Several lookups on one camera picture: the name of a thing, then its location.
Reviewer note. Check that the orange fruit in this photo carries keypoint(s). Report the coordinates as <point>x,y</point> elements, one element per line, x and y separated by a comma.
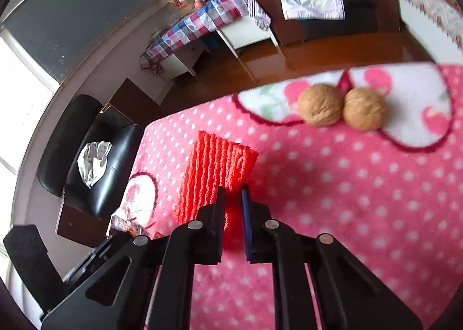
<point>198,5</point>

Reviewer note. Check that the small crumpled silver wrapper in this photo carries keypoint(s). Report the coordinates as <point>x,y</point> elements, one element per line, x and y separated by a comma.
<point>123,223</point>

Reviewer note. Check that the walnut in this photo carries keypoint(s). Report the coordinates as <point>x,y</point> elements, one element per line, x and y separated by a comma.
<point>320,106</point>
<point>364,109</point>

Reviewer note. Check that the checkered tablecloth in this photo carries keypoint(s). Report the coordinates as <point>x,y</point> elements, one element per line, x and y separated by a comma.
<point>202,21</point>

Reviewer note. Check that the crumpled white cloth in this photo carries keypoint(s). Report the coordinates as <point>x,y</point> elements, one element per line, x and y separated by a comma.
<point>94,163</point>

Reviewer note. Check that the brown wooden side table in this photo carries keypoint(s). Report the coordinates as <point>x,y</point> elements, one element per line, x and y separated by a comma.
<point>141,98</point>

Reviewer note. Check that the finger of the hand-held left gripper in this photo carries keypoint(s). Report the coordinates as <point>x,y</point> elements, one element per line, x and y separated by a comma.
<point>96,254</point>

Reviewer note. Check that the black armchair with wooden sides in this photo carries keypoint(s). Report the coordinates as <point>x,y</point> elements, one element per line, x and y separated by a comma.
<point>361,8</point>

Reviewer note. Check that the red corrugated sponge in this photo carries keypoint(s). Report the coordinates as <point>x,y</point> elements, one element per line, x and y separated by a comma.
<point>213,167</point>

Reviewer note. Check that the black leather armchair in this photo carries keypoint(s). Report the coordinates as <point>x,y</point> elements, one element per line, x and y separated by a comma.
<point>115,156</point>

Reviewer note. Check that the striped towel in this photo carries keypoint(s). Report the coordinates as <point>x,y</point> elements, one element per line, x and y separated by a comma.
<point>258,12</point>

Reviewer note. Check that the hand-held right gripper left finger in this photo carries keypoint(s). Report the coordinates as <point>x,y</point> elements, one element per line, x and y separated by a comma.
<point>216,218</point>

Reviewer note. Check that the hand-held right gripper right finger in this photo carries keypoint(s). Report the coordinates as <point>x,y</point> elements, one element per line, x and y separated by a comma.
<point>247,221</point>

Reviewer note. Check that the window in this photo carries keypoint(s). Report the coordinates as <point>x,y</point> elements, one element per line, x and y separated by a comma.
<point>21,98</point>

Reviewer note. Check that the white table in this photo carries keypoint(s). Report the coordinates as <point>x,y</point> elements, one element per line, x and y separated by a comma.
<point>246,31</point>

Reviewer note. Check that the white lace bed cover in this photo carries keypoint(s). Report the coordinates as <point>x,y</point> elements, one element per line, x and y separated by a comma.
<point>427,1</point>

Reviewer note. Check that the dark grey window panel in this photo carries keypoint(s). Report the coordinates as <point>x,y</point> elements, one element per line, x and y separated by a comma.
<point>79,19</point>

